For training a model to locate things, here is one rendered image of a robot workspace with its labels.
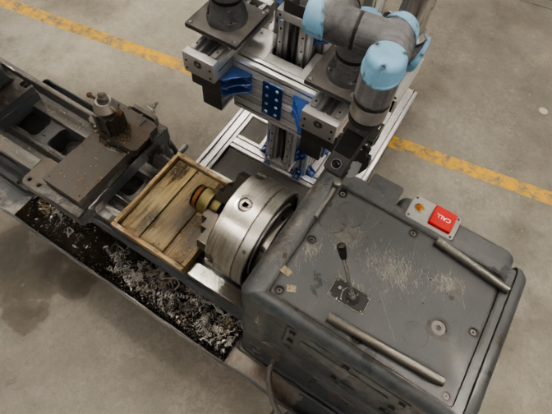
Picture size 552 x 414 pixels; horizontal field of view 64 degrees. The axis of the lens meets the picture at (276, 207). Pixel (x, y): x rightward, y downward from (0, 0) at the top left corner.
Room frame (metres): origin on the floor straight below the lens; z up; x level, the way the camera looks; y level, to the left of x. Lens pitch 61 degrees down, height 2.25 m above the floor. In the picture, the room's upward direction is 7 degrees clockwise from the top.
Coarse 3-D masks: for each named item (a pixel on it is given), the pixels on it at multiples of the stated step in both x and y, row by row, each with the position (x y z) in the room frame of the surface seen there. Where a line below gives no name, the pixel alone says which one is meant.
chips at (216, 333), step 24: (24, 216) 0.75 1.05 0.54; (48, 216) 0.76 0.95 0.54; (72, 240) 0.67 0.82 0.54; (96, 240) 0.68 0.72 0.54; (96, 264) 0.57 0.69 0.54; (120, 264) 0.58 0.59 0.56; (144, 264) 0.59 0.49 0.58; (120, 288) 0.49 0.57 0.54; (144, 288) 0.49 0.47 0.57; (168, 288) 0.50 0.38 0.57; (168, 312) 0.41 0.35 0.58; (192, 312) 0.42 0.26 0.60; (216, 312) 0.44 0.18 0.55; (192, 336) 0.34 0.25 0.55; (216, 336) 0.35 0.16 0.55; (240, 336) 0.36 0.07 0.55
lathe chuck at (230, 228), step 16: (240, 192) 0.59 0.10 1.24; (256, 192) 0.60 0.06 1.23; (272, 192) 0.61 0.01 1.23; (224, 208) 0.54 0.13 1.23; (256, 208) 0.55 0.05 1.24; (224, 224) 0.50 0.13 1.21; (240, 224) 0.50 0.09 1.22; (208, 240) 0.47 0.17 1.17; (224, 240) 0.47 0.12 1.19; (240, 240) 0.46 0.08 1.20; (224, 256) 0.43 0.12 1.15; (224, 272) 0.41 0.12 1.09
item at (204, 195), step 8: (200, 192) 0.64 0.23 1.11; (208, 192) 0.64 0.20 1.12; (216, 192) 0.64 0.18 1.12; (192, 200) 0.62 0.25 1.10; (200, 200) 0.61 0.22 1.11; (208, 200) 0.61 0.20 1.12; (216, 200) 0.62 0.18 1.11; (200, 208) 0.60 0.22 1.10; (208, 208) 0.60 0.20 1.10; (216, 208) 0.60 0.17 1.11
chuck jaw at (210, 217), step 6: (210, 210) 0.59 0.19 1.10; (204, 216) 0.57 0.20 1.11; (210, 216) 0.57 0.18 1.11; (216, 216) 0.57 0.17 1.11; (204, 222) 0.55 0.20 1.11; (210, 222) 0.55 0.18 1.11; (204, 228) 0.53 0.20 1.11; (210, 228) 0.53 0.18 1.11; (204, 234) 0.51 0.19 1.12; (198, 240) 0.49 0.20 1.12; (204, 240) 0.49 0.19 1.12; (198, 246) 0.48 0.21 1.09; (204, 246) 0.47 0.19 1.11; (210, 258) 0.45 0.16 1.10
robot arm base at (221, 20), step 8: (240, 0) 1.33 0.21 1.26; (208, 8) 1.35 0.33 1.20; (216, 8) 1.31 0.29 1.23; (224, 8) 1.30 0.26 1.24; (232, 8) 1.31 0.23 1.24; (240, 8) 1.33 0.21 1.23; (208, 16) 1.32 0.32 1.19; (216, 16) 1.30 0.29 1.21; (224, 16) 1.29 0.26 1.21; (232, 16) 1.30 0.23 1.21; (240, 16) 1.32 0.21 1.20; (216, 24) 1.29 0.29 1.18; (224, 24) 1.29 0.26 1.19; (232, 24) 1.29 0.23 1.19; (240, 24) 1.31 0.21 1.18
